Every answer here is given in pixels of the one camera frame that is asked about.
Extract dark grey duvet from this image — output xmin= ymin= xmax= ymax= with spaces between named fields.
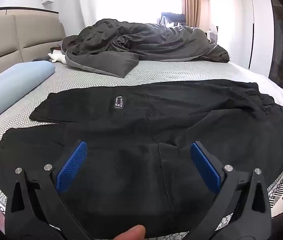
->
xmin=62 ymin=18 xmax=230 ymax=78

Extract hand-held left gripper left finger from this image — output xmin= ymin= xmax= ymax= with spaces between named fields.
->
xmin=5 ymin=141 xmax=94 ymax=240

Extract dark blue cloth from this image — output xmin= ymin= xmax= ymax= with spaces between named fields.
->
xmin=160 ymin=12 xmax=187 ymax=27

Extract black pants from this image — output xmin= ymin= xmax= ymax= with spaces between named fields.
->
xmin=0 ymin=79 xmax=283 ymax=239

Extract light blue bolster pillow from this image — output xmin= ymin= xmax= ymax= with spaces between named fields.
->
xmin=0 ymin=60 xmax=56 ymax=130

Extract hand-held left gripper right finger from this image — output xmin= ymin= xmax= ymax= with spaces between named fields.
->
xmin=190 ymin=141 xmax=272 ymax=240

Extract brown curtain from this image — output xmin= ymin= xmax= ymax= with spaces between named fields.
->
xmin=181 ymin=0 xmax=210 ymax=28

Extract white wardrobe door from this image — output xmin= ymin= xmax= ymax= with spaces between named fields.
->
xmin=248 ymin=0 xmax=274 ymax=77

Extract person's left hand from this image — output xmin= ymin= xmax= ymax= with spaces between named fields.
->
xmin=120 ymin=224 xmax=147 ymax=240

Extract beige padded headboard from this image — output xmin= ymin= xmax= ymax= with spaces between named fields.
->
xmin=0 ymin=7 xmax=67 ymax=84

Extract white plush toy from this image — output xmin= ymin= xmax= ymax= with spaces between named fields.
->
xmin=48 ymin=49 xmax=67 ymax=63

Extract bed with honeycomb sheet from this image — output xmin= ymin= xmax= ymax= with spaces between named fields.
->
xmin=0 ymin=59 xmax=283 ymax=240

